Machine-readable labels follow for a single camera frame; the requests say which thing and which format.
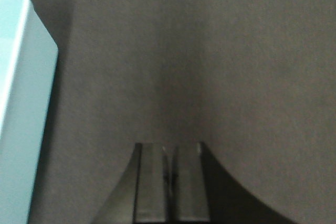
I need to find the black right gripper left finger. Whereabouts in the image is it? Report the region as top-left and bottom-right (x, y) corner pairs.
(92, 143), (169, 223)

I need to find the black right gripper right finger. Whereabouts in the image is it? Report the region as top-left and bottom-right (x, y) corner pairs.
(172, 142), (292, 223)

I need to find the light blue plastic bin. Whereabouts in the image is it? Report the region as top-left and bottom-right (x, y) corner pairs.
(1, 0), (58, 223)

